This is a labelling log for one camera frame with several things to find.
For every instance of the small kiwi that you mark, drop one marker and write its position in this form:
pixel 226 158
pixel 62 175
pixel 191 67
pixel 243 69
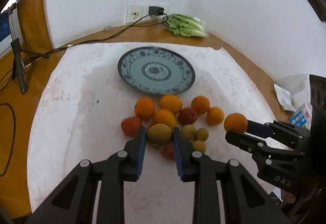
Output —
pixel 202 134
pixel 199 146
pixel 188 132

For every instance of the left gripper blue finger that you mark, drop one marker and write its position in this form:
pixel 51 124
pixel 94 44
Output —
pixel 289 135

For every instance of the bagged green lettuce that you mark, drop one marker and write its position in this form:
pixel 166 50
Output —
pixel 186 26

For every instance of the orange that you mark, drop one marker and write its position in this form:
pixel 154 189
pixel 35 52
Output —
pixel 171 103
pixel 144 108
pixel 215 116
pixel 166 117
pixel 200 104
pixel 236 122

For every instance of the small kiwi left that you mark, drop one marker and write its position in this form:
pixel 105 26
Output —
pixel 188 132

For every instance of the white wall socket plate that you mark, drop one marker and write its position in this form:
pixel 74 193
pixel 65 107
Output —
pixel 135 12

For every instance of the blue white patterned plate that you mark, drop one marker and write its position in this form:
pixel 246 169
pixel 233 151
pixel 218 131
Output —
pixel 155 70

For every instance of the blue white carton box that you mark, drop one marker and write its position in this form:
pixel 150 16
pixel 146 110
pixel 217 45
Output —
pixel 302 116

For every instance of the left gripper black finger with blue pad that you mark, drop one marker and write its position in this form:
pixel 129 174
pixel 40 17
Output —
pixel 222 189
pixel 95 186

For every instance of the small kiwi lower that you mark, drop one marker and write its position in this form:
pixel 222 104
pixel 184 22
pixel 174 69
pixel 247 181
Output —
pixel 199 146

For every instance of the small kiwi right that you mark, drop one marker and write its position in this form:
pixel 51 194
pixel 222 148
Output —
pixel 202 134

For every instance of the green-brown kiwi fruit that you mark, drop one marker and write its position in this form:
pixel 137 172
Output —
pixel 159 134

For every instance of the red tomato left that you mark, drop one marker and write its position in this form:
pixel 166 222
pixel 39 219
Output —
pixel 131 125

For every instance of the black power adapter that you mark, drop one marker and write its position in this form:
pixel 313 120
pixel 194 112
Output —
pixel 156 10

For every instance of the white paper packet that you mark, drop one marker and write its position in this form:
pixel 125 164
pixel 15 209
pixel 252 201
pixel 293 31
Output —
pixel 284 98

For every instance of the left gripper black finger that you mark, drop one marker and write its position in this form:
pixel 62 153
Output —
pixel 248 143

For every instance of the black tripod stand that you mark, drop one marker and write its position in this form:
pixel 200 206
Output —
pixel 19 67

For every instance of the dark red apple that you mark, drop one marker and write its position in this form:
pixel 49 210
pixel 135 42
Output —
pixel 187 116

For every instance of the red tomato under gripper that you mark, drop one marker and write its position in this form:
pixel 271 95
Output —
pixel 168 152

